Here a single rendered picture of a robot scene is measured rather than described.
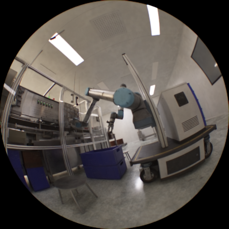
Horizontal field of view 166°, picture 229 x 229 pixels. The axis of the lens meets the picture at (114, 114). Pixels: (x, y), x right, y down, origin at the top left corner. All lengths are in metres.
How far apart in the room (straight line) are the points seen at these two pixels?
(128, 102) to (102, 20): 1.96
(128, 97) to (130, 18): 2.09
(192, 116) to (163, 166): 0.51
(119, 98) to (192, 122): 0.70
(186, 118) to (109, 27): 2.19
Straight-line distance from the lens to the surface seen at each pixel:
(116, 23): 2.22
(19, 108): 1.81
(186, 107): 0.83
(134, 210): 0.68
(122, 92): 0.58
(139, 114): 0.68
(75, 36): 2.22
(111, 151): 0.99
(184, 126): 0.79
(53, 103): 2.18
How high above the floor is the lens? 0.55
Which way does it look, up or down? 18 degrees up
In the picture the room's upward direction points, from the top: 15 degrees counter-clockwise
